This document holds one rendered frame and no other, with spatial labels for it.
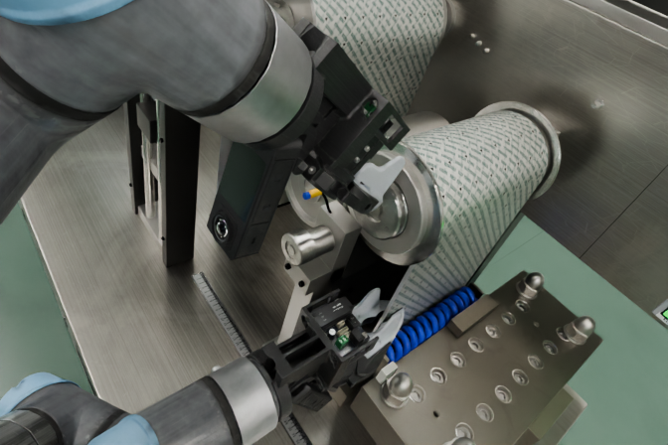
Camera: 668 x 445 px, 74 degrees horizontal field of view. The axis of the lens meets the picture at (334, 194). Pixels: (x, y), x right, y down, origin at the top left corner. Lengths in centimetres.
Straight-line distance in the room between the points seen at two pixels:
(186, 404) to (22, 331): 148
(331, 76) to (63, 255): 66
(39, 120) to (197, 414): 29
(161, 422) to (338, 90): 30
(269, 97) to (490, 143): 36
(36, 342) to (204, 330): 115
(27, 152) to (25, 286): 177
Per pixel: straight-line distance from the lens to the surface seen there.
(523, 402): 70
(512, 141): 58
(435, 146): 49
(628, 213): 72
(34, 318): 191
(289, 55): 24
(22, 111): 23
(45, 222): 92
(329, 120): 32
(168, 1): 19
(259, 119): 24
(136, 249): 86
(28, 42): 21
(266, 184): 31
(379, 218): 48
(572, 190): 74
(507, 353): 73
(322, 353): 46
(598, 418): 227
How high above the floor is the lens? 155
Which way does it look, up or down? 40 degrees down
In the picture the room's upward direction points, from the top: 18 degrees clockwise
